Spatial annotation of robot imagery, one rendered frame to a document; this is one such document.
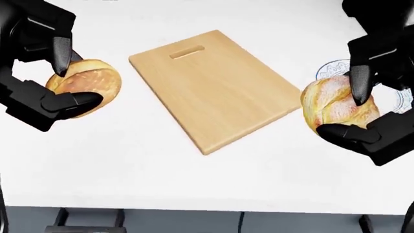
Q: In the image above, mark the flour-dusted crusty bread roll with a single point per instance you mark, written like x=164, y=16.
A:
x=330, y=104

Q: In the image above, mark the white plate with blue pattern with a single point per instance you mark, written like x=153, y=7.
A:
x=333, y=68

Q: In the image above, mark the black robot leg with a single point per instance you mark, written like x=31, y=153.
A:
x=2, y=208
x=408, y=216

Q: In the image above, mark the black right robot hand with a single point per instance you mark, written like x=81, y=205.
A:
x=375, y=55

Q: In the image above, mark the dark metal stool frame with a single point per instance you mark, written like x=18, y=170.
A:
x=87, y=219

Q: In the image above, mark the round golden bread roll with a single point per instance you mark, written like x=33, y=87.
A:
x=84, y=80

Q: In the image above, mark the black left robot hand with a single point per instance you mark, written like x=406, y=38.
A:
x=29, y=36

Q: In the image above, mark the light wooden cutting board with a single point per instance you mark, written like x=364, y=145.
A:
x=213, y=89

